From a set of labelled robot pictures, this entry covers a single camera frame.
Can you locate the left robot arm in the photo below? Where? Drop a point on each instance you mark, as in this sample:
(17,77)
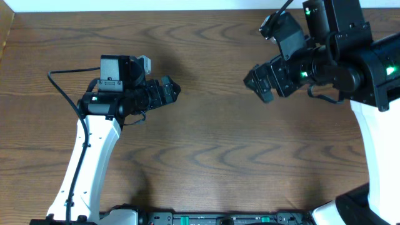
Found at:
(98,130)

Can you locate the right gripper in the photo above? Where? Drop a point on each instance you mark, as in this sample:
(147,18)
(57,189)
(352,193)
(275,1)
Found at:
(275,68)

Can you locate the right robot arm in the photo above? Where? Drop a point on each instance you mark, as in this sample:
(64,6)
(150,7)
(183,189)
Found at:
(340,51)

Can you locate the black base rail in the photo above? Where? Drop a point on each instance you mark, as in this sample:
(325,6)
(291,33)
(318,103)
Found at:
(154,215)

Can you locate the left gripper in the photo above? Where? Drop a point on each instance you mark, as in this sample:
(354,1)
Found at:
(159,99)

